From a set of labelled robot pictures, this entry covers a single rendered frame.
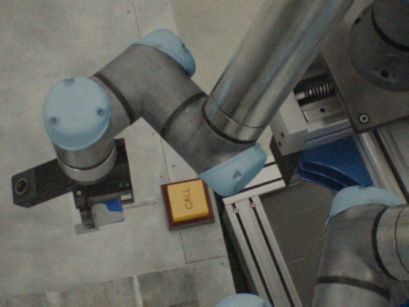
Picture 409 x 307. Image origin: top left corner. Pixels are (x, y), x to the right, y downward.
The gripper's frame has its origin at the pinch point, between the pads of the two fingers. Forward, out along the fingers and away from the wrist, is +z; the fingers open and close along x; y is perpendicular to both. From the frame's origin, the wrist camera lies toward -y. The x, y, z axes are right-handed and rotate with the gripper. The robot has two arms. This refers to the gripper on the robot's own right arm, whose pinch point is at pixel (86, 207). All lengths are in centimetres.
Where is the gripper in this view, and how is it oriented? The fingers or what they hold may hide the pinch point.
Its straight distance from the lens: 123.4
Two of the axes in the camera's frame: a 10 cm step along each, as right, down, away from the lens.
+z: -0.3, 3.8, 9.2
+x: -2.0, -9.1, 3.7
